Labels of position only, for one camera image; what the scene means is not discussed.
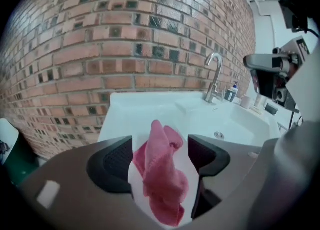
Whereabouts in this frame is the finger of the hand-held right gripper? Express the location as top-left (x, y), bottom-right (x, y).
top-left (243, 53), bottom-right (274, 70)
top-left (250, 68), bottom-right (276, 101)

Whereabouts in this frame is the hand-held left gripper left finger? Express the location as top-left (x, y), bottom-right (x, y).
top-left (86, 135), bottom-right (134, 195)

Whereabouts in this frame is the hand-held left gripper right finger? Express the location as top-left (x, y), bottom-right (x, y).
top-left (187, 134), bottom-right (231, 177)

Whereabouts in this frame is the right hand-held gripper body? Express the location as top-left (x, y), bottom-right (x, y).
top-left (271, 37), bottom-right (312, 114)

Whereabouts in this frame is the chrome sink faucet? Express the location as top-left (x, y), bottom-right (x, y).
top-left (204, 51), bottom-right (225, 105)

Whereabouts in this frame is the pink cloth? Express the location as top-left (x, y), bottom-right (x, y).
top-left (132, 119), bottom-right (190, 227)

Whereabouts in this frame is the white cup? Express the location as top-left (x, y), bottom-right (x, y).
top-left (254, 94), bottom-right (268, 108)

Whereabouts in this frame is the small black box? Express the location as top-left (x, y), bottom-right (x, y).
top-left (264, 102), bottom-right (279, 117)

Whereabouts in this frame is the dark soap pump bottle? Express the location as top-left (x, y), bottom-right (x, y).
top-left (224, 80), bottom-right (239, 102)

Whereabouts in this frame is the white printed panel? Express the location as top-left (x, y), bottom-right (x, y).
top-left (0, 118), bottom-right (20, 166)

